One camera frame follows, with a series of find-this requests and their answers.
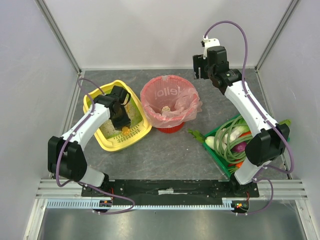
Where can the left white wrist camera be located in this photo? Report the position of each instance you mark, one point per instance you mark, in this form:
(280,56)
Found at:
(126,98)

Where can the white radish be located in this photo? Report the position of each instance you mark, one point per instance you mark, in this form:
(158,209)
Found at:
(210,142)

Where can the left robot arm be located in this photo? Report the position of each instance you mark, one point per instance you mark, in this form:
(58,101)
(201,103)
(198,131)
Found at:
(65,154)

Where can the orange litter scoop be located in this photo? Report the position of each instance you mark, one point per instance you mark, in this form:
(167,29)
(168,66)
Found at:
(126,129)

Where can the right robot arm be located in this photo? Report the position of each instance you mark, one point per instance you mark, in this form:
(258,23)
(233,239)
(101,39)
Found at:
(269,137)

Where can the purple onion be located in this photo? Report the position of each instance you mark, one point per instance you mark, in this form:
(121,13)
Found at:
(239,148)

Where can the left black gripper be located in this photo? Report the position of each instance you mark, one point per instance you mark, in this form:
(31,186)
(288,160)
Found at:
(122,124)

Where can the litter clump in bin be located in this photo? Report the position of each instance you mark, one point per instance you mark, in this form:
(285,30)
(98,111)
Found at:
(166,109)

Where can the red plastic waste basket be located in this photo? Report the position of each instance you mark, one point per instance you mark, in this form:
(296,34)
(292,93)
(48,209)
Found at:
(170,128)

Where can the cat litter sand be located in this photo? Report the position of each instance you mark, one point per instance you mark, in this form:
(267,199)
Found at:
(135,116)

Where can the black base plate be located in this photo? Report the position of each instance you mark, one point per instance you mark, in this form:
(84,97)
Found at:
(137,189)

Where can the green leafy vegetable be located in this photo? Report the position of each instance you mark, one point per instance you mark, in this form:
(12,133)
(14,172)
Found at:
(288,122)

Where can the pink plastic bin liner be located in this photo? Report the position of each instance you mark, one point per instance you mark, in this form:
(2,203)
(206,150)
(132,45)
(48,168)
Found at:
(185,105)

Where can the grey slotted cable duct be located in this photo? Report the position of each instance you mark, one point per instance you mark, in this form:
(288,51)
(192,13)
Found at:
(97,204)

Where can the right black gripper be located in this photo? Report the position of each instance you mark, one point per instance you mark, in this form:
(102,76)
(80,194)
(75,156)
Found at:
(199,66)

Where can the green long beans bundle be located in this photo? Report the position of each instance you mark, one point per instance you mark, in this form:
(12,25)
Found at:
(225,150)

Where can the orange carrot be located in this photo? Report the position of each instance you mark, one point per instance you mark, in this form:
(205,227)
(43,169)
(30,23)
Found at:
(233,167)

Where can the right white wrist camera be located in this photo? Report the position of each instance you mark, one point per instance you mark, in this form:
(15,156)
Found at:
(208,43)

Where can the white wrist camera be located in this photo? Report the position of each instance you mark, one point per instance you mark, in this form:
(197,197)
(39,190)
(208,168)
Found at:
(208,43)
(126,98)

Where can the yellow litter box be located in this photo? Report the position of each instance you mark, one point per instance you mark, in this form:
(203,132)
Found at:
(120,141)

